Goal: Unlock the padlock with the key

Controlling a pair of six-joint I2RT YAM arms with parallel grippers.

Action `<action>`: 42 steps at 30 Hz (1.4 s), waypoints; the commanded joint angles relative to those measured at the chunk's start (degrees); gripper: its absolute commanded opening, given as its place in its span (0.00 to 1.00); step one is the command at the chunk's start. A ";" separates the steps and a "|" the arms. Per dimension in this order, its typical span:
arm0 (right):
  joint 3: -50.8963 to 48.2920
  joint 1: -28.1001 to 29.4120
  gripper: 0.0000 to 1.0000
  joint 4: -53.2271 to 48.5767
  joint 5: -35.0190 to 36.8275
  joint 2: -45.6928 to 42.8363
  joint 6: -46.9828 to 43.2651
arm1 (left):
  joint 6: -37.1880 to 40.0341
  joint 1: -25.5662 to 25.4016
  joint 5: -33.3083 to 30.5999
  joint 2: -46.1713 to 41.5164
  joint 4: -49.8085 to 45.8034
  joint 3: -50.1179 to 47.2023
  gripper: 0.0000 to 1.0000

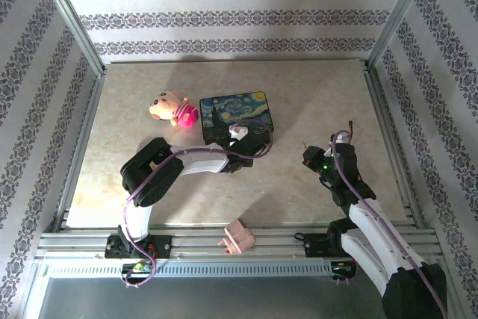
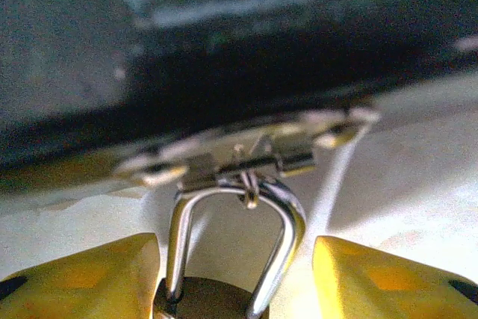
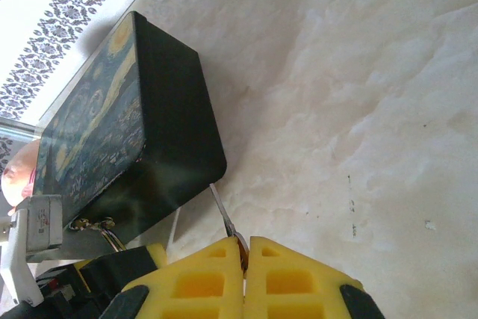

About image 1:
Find starry night painting box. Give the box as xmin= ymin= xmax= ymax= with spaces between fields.
xmin=199 ymin=90 xmax=278 ymax=145

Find pink pig plush toy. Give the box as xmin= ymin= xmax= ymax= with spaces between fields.
xmin=149 ymin=89 xmax=199 ymax=128

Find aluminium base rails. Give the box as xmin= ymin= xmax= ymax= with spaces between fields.
xmin=35 ymin=223 xmax=440 ymax=260

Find pink plastic block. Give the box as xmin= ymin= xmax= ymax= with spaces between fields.
xmin=217 ymin=217 xmax=258 ymax=255

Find small circuit board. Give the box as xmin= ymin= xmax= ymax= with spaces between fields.
xmin=122 ymin=261 xmax=155 ymax=276
xmin=331 ymin=260 xmax=358 ymax=276

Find grey metal panel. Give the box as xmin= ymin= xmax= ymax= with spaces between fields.
xmin=35 ymin=276 xmax=389 ymax=319

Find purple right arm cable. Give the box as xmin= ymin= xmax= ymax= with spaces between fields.
xmin=330 ymin=130 xmax=449 ymax=319

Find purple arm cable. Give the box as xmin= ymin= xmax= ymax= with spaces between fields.
xmin=330 ymin=130 xmax=449 ymax=319
xmin=121 ymin=119 xmax=276 ymax=290

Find aluminium side rail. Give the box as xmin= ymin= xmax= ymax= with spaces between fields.
xmin=52 ymin=72 xmax=108 ymax=232
xmin=361 ymin=61 xmax=426 ymax=230

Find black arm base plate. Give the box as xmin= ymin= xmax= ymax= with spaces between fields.
xmin=302 ymin=232 xmax=359 ymax=258
xmin=104 ymin=235 xmax=173 ymax=260

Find aluminium rear rail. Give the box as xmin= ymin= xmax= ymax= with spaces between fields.
xmin=104 ymin=58 xmax=369 ymax=66

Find slotted grey cable duct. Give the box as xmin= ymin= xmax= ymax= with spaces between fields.
xmin=40 ymin=261 xmax=337 ymax=279

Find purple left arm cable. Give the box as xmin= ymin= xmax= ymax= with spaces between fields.
xmin=121 ymin=119 xmax=276 ymax=290

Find aluminium frame post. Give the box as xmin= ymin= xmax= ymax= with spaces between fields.
xmin=31 ymin=0 xmax=108 ymax=78
xmin=366 ymin=0 xmax=440 ymax=69

